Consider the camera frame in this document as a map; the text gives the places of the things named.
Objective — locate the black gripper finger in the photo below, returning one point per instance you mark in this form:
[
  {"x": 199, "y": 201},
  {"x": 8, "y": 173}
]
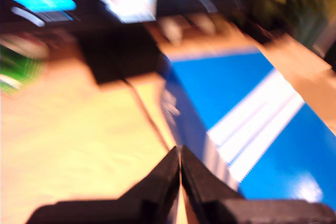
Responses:
[
  {"x": 202, "y": 190},
  {"x": 160, "y": 190}
]

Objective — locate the blue hinged-lid shoebox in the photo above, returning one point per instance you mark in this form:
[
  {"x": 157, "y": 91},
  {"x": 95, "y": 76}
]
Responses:
[{"x": 236, "y": 90}]

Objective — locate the green plastic packet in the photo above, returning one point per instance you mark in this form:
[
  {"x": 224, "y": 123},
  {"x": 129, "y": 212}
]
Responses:
[{"x": 15, "y": 69}]

